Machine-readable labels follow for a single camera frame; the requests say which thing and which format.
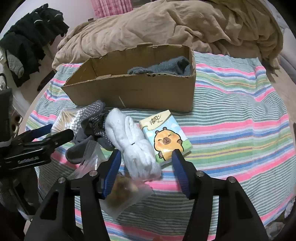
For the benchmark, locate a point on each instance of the black hanging clothes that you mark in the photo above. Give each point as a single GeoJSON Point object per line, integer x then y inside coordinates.
{"type": "Point", "coordinates": [23, 43]}

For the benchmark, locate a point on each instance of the grey fuzzy socks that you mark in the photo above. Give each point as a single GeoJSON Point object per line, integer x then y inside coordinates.
{"type": "Point", "coordinates": [175, 66]}

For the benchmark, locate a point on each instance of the clear bag with snacks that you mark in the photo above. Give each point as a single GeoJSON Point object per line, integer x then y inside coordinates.
{"type": "Point", "coordinates": [125, 191]}

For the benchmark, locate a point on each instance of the pink curtain left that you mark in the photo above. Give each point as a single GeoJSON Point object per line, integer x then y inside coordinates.
{"type": "Point", "coordinates": [103, 8]}

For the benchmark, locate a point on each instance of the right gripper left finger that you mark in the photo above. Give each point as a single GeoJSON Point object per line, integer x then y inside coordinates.
{"type": "Point", "coordinates": [71, 209]}

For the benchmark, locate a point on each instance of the tan rumpled duvet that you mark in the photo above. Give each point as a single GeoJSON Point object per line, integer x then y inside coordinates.
{"type": "Point", "coordinates": [240, 29]}

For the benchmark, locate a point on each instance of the brown cardboard box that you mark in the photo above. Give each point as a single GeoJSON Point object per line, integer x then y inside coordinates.
{"type": "Point", "coordinates": [105, 78]}

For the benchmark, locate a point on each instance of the white embroidered pillow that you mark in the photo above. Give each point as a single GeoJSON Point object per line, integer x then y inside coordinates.
{"type": "Point", "coordinates": [287, 55]}

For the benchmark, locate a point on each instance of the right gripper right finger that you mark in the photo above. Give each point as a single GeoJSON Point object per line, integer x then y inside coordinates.
{"type": "Point", "coordinates": [237, 217]}

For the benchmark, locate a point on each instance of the grey dotted socks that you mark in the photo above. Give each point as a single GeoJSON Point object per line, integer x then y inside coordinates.
{"type": "Point", "coordinates": [91, 127]}

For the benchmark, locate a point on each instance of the striped pastel towel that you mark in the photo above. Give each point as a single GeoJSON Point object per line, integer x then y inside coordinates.
{"type": "Point", "coordinates": [239, 126]}

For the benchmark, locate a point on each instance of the white socks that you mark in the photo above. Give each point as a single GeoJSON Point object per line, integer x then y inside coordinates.
{"type": "Point", "coordinates": [138, 153]}

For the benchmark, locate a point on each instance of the capybara tissue pack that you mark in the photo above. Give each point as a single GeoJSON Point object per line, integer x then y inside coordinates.
{"type": "Point", "coordinates": [165, 136]}

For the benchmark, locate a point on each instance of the beige bed sheet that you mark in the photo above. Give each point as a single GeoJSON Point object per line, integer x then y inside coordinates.
{"type": "Point", "coordinates": [284, 86]}

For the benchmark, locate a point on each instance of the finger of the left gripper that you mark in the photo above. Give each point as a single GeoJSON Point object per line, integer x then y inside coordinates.
{"type": "Point", "coordinates": [55, 138]}
{"type": "Point", "coordinates": [33, 134]}

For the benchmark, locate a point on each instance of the cotton swab bag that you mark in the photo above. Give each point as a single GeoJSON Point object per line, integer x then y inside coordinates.
{"type": "Point", "coordinates": [66, 119]}

